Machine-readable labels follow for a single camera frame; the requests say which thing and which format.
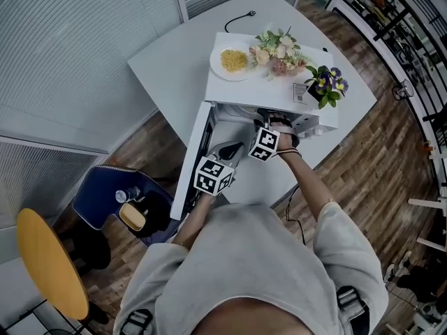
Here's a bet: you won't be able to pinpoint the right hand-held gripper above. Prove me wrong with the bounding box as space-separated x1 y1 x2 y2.
248 109 301 162

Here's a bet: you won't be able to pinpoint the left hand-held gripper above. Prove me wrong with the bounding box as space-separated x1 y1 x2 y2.
193 140 245 197

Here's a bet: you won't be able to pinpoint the white microwave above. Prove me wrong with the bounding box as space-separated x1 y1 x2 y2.
170 31 339 222

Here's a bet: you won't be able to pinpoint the person's right forearm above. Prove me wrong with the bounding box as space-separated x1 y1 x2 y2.
279 154 335 223

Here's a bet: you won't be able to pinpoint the person's left forearm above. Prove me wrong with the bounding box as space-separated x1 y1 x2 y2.
173 193 217 249

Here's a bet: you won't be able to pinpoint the person's right hand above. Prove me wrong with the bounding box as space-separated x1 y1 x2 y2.
276 134 300 155

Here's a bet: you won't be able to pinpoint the striped wrist band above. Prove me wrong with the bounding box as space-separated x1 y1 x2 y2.
274 147 302 159

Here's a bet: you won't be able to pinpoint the potted purple flower plant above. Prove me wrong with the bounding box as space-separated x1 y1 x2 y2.
303 64 349 110

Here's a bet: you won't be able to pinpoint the yellow noodles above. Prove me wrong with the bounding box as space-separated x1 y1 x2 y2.
219 48 249 73

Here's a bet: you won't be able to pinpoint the black bag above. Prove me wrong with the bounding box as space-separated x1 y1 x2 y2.
134 190 175 247

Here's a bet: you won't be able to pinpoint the white plate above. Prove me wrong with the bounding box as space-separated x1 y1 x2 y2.
209 40 258 82

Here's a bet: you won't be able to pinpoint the pastel flower bouquet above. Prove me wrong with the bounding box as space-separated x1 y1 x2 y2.
248 22 317 80

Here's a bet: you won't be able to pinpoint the white table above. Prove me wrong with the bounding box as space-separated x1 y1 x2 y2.
127 0 378 209

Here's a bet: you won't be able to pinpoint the clear water bottle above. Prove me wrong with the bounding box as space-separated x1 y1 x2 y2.
115 186 142 204

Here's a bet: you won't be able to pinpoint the light grey sweatshirt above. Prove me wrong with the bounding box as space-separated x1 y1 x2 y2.
113 200 390 335

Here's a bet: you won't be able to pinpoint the blue chair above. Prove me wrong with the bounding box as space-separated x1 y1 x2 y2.
71 165 175 247

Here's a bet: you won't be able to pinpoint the small black floor fan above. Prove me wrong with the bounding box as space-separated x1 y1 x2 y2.
391 78 415 101

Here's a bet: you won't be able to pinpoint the black chair base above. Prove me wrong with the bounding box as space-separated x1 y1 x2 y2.
57 218 112 271

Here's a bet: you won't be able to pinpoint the white-legged wooden table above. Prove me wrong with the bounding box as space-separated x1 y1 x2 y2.
408 195 447 254

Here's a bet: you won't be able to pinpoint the black metal railing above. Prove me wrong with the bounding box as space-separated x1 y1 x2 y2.
324 0 447 188

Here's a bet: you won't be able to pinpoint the yellow round table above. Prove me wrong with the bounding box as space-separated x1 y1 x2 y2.
16 207 90 320

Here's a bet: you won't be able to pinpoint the thin black cable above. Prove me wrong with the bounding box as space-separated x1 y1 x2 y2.
284 183 307 246

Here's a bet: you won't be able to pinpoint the black power cable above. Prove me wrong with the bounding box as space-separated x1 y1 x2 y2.
223 10 258 34

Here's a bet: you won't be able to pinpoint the grey shoulder strap buckle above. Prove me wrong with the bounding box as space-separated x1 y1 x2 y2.
122 308 154 335
335 286 370 335

